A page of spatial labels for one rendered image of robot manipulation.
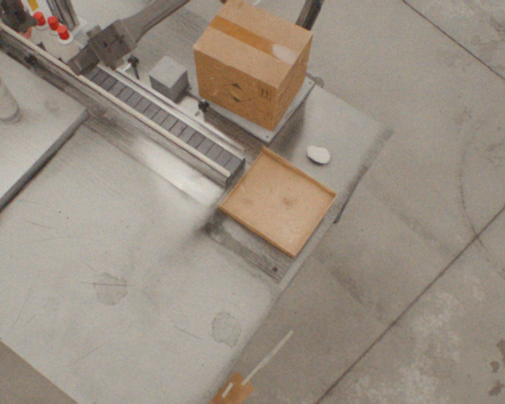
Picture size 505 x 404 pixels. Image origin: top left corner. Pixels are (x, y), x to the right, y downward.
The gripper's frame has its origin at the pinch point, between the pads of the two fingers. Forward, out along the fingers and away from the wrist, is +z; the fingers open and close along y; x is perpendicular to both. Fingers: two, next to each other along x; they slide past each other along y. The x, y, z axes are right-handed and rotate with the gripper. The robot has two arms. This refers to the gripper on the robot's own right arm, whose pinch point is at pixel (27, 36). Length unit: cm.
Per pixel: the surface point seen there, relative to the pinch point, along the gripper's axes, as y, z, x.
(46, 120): 18.4, 13.3, -16.8
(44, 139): 23.1, 13.2, -22.5
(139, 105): 39.7, 13.3, 6.5
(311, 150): 97, 16, 28
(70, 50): 14.5, 0.5, 4.4
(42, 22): 3.9, -4.6, 5.1
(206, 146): 68, 13, 8
